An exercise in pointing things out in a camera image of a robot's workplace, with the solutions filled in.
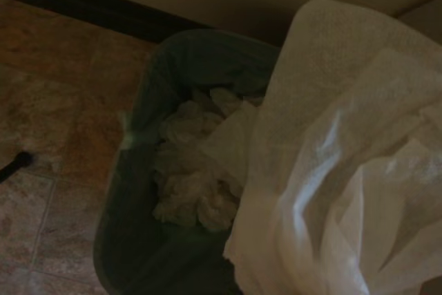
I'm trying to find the white tissue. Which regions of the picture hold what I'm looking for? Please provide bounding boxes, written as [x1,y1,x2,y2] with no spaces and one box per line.
[201,0,442,295]

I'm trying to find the dark green trash bin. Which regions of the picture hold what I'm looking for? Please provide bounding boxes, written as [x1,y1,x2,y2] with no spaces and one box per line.
[92,28,281,295]

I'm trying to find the crumpled tissues pile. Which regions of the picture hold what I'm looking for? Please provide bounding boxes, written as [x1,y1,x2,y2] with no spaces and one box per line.
[151,86,265,233]

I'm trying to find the dark baseboard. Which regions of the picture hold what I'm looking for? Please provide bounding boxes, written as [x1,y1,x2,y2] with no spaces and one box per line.
[0,0,217,44]

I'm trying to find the black leg tip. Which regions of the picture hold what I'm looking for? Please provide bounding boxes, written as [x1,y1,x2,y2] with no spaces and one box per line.
[0,151,35,182]

